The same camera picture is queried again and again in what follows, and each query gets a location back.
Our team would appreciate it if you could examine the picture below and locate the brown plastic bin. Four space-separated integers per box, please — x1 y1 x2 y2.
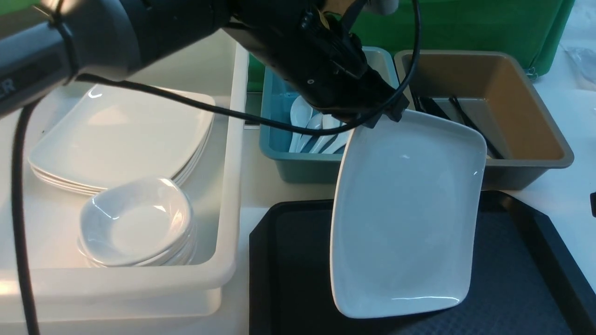
404 50 575 190

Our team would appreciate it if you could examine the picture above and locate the white spoon far left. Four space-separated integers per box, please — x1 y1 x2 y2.
289 96 313 153

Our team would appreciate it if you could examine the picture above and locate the stack of white bowls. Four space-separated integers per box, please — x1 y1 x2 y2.
77 177 196 268

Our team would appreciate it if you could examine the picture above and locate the black serving tray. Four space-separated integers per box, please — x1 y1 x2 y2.
249 191 596 335

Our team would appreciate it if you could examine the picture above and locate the stack of white square plates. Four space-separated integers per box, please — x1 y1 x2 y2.
28 85 214 195

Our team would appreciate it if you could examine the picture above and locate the teal plastic bin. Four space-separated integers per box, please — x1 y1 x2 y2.
259 47 400 184

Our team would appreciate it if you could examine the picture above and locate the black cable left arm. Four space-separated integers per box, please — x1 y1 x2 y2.
10 0 422 335

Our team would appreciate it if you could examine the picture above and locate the clear plastic bag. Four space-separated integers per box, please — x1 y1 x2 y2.
562 44 596 92

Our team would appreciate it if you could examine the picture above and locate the bundle of black chopsticks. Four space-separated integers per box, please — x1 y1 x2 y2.
412 94 504 160

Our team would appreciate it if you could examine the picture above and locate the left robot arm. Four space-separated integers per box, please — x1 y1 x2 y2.
1 0 408 127

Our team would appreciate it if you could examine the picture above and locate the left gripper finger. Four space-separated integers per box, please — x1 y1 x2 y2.
385 100 410 122
360 114 383 129

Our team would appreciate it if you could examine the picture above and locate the large white plastic tub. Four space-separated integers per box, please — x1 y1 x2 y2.
1 31 249 326

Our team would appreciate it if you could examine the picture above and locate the large white rice plate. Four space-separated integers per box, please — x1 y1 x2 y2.
330 110 487 319

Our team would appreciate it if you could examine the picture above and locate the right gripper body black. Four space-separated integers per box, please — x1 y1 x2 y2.
590 192 596 218

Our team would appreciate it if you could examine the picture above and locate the green backdrop cloth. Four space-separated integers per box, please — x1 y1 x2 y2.
1 0 572 74

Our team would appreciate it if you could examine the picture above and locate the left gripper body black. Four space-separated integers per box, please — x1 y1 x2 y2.
233 0 395 120

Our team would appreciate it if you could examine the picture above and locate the white ceramic spoon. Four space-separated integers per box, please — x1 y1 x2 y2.
321 131 352 154

